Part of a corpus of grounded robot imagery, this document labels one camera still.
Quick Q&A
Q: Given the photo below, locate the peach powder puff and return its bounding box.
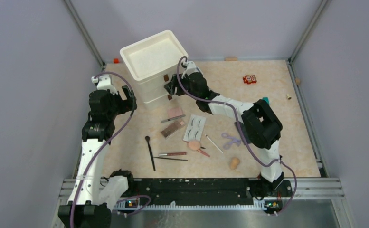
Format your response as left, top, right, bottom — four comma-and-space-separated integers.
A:
187, 140, 201, 151

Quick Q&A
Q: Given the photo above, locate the silver eyeliner pencil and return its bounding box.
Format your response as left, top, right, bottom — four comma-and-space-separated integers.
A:
161, 114, 186, 123

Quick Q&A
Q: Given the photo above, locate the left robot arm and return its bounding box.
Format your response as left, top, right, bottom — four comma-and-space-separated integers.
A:
57, 85, 137, 228

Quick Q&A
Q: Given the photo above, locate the beige makeup sponge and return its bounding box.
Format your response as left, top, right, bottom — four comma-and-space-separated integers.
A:
229, 157, 240, 170

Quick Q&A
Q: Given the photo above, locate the white plastic drawer organizer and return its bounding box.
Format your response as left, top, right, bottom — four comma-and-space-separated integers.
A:
120, 30, 188, 110

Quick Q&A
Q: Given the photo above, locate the teal toy block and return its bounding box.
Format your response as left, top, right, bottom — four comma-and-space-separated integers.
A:
263, 97, 270, 104

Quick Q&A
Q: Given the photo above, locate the pink compact case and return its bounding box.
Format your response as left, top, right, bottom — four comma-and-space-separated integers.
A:
168, 107, 184, 119

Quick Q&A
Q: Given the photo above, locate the white cosmetic pencil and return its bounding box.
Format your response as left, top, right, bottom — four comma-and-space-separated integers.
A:
205, 134, 224, 154

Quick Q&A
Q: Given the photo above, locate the dark green building baseplate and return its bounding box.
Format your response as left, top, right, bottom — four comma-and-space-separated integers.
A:
234, 122, 249, 144

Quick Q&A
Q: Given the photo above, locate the thin black pencil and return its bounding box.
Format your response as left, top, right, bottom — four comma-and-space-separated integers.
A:
153, 157, 188, 162

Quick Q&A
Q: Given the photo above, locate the brown eyeshadow palette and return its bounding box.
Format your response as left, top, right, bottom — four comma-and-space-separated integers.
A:
161, 120, 185, 139

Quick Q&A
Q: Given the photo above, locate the black makeup brush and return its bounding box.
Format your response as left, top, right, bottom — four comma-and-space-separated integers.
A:
145, 136, 156, 171

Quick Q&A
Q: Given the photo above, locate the wooden block at wall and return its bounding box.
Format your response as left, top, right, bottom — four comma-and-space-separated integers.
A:
224, 57, 238, 61

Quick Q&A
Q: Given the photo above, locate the white false eyelash card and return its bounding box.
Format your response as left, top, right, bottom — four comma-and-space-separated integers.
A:
183, 114, 207, 142

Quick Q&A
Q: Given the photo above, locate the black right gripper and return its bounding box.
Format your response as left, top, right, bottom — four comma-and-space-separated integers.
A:
164, 72, 199, 101

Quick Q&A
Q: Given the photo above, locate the silver red lip pencil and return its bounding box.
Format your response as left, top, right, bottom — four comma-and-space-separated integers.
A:
158, 152, 187, 157

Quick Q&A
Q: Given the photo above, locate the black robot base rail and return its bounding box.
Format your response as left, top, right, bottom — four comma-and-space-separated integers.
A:
123, 178, 293, 206

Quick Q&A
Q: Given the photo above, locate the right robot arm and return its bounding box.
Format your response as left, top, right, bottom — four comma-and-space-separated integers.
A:
164, 73, 284, 196

